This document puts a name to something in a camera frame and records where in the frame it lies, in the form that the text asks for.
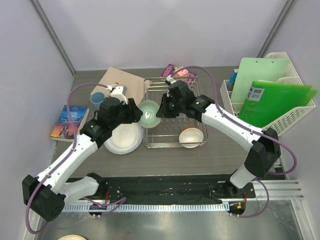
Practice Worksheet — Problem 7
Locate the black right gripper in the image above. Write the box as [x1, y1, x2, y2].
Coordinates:
[156, 93, 185, 119]

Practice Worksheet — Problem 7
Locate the green ceramic bowl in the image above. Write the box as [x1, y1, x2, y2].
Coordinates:
[138, 100, 161, 128]

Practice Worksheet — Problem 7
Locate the metal wire dish rack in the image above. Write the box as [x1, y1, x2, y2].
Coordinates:
[143, 77, 209, 148]

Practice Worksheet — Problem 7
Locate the orange white ceramic bowl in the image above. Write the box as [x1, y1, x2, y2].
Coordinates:
[178, 126, 204, 149]

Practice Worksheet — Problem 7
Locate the blue plastic cup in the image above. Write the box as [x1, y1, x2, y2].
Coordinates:
[90, 92, 105, 110]

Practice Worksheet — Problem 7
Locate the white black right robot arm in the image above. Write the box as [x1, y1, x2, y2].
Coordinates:
[156, 80, 281, 198]

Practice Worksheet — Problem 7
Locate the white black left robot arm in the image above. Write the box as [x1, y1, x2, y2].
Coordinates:
[22, 97, 143, 222]

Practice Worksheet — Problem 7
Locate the purple paperback book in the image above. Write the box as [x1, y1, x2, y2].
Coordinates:
[160, 64, 197, 85]

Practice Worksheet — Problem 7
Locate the pink cube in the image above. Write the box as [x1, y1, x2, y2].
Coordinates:
[174, 69, 189, 77]

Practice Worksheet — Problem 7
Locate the blue white carton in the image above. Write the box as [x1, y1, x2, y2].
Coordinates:
[226, 69, 238, 91]

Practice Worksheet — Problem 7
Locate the blue Jane Eyre book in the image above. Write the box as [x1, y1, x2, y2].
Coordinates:
[50, 105, 90, 142]

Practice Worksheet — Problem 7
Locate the light green clipboard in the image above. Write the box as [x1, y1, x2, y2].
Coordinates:
[230, 57, 290, 103]

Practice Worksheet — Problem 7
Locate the bright green plastic folder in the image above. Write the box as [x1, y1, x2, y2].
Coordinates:
[238, 80, 317, 128]

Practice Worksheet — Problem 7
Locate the cream round plate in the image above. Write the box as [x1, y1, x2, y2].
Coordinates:
[58, 234, 87, 240]

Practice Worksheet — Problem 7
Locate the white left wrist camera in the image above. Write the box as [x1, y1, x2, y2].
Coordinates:
[106, 84, 128, 105]

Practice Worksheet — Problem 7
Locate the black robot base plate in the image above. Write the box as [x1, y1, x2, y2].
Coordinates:
[88, 174, 256, 205]

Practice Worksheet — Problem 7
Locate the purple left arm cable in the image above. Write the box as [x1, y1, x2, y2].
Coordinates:
[25, 83, 127, 235]

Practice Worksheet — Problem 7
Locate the white slotted cable duct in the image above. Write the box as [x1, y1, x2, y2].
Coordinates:
[63, 201, 230, 213]

